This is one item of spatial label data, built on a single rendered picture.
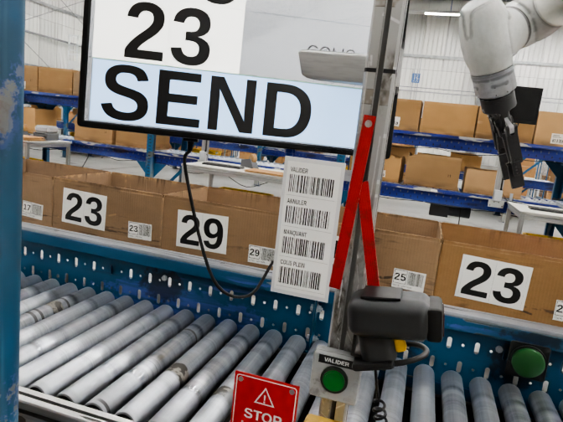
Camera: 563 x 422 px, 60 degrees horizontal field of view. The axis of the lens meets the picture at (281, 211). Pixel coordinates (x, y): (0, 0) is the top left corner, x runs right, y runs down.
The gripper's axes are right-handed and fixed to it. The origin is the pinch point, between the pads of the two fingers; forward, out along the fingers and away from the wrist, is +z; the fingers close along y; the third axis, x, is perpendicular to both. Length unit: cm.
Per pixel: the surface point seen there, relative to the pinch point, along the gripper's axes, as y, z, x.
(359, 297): 64, -21, -38
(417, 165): -394, 155, 11
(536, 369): 27.5, 36.5, -10.2
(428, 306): 66, -18, -30
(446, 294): 12.0, 21.9, -23.6
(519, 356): 25.8, 33.2, -12.9
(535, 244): -12.0, 31.0, 5.7
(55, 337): 30, -8, -112
